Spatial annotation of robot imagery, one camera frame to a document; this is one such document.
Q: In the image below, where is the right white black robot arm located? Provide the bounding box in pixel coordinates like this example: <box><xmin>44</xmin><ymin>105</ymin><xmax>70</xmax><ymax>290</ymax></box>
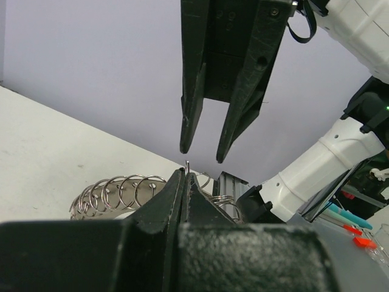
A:
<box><xmin>180</xmin><ymin>1</ymin><xmax>388</xmax><ymax>222</ymax></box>

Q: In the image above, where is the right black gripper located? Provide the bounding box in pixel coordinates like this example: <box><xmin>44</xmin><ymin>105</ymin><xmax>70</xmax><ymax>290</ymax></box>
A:
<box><xmin>180</xmin><ymin>1</ymin><xmax>289</xmax><ymax>163</ymax></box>

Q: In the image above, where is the white disc wire keyring holder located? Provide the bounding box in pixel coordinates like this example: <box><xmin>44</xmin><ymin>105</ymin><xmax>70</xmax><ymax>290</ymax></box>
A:
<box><xmin>69</xmin><ymin>172</ymin><xmax>243</xmax><ymax>223</ymax></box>

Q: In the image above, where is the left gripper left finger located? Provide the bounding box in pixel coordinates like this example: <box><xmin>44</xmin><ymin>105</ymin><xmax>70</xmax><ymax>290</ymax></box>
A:
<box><xmin>1</xmin><ymin>169</ymin><xmax>185</xmax><ymax>291</ymax></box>

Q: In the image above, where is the aluminium frame rail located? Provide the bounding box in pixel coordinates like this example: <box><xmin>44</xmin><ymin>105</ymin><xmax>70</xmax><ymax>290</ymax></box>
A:
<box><xmin>212</xmin><ymin>172</ymin><xmax>250</xmax><ymax>217</ymax></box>

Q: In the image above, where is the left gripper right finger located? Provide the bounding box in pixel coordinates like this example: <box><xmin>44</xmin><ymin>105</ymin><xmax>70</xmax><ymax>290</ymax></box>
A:
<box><xmin>179</xmin><ymin>173</ymin><xmax>340</xmax><ymax>291</ymax></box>

